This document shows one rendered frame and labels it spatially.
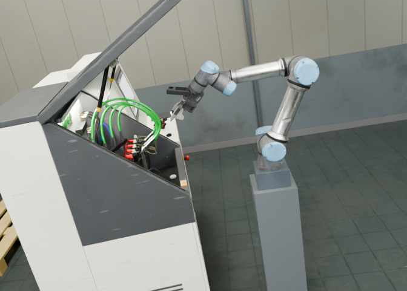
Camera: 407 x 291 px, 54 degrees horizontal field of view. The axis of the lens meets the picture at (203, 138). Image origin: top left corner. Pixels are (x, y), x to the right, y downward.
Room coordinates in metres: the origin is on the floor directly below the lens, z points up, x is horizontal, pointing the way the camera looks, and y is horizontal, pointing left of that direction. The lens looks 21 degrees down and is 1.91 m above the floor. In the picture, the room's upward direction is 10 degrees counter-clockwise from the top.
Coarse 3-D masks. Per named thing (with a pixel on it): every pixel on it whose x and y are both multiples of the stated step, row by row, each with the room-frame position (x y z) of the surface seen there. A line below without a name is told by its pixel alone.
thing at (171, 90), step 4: (168, 88) 1.91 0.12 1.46; (172, 88) 1.90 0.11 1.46; (176, 88) 1.91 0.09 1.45; (180, 88) 1.91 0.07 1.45; (184, 88) 1.91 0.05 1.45; (168, 92) 1.90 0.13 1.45; (172, 92) 1.89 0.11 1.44; (176, 92) 1.89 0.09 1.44; (180, 92) 1.89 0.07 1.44; (184, 92) 1.89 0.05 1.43; (188, 92) 1.88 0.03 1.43
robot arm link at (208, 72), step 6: (204, 66) 1.85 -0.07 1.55; (210, 66) 1.84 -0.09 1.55; (216, 66) 1.87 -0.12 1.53; (198, 72) 1.88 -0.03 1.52; (204, 72) 1.84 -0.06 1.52; (210, 72) 1.83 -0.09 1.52; (216, 72) 1.85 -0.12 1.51; (198, 78) 1.86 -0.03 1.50; (204, 78) 1.84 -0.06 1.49; (210, 78) 1.84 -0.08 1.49; (204, 84) 1.86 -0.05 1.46; (210, 84) 1.86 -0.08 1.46
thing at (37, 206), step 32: (32, 96) 2.13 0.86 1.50; (0, 128) 1.70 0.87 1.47; (32, 128) 1.70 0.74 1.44; (0, 160) 1.69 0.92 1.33; (32, 160) 1.70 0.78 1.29; (0, 192) 1.69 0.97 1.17; (32, 192) 1.70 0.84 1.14; (32, 224) 1.70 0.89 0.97; (64, 224) 1.70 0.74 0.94; (32, 256) 1.69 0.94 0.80; (64, 256) 1.70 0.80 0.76; (64, 288) 1.70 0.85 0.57; (96, 288) 1.71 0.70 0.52
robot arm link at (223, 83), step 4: (220, 76) 1.85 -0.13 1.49; (224, 76) 1.87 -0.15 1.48; (216, 80) 1.84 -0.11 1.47; (220, 80) 1.84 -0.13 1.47; (224, 80) 1.85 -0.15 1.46; (228, 80) 1.86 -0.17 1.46; (232, 80) 1.87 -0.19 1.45; (212, 84) 1.85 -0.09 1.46; (216, 84) 1.84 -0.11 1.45; (220, 84) 1.84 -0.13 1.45; (224, 84) 1.84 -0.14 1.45; (228, 84) 1.84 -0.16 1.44; (232, 84) 1.85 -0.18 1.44; (216, 88) 1.86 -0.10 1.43; (220, 88) 1.85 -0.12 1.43; (224, 88) 1.84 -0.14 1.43; (228, 88) 1.84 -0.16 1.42; (232, 88) 1.84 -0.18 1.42; (224, 92) 1.85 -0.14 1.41; (228, 92) 1.84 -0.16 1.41; (232, 92) 1.84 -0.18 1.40
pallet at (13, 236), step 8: (0, 208) 3.70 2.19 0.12; (0, 216) 3.55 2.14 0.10; (8, 216) 3.49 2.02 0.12; (0, 224) 3.35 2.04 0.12; (8, 224) 3.33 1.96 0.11; (0, 232) 3.20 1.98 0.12; (8, 232) 3.17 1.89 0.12; (0, 240) 3.20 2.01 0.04; (8, 240) 3.03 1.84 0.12; (16, 240) 3.20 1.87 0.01; (0, 248) 2.93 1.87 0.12; (8, 248) 2.92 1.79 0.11; (0, 256) 2.81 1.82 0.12; (0, 264) 2.74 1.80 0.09; (0, 272) 2.70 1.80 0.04
